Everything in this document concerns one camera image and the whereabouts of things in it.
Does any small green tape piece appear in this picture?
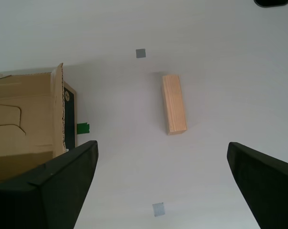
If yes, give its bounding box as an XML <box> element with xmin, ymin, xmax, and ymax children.
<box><xmin>76</xmin><ymin>123</ymin><xmax>91</xmax><ymax>135</ymax></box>

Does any open brown cardboard box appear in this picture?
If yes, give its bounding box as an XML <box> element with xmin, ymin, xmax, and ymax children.
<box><xmin>0</xmin><ymin>62</ymin><xmax>77</xmax><ymax>184</ymax></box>

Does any black table cable grommet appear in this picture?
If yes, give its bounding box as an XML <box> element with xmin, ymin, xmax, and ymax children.
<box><xmin>253</xmin><ymin>0</ymin><xmax>288</xmax><ymax>9</ymax></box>

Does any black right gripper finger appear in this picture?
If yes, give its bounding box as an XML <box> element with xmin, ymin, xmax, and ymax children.
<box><xmin>226</xmin><ymin>142</ymin><xmax>288</xmax><ymax>229</ymax></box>
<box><xmin>0</xmin><ymin>140</ymin><xmax>99</xmax><ymax>229</ymax></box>

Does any light wooden block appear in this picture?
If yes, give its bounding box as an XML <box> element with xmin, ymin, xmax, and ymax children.
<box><xmin>161</xmin><ymin>74</ymin><xmax>189</xmax><ymax>136</ymax></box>

